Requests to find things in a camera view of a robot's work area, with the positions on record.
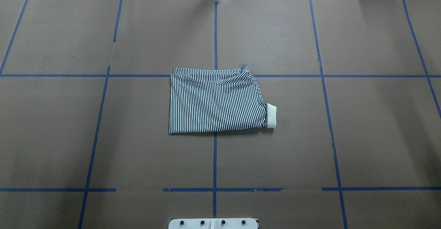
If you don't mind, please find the navy white striped polo shirt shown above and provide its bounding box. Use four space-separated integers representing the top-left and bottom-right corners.
168 64 277 134

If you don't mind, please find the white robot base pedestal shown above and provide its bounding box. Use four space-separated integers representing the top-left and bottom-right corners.
168 218 259 229

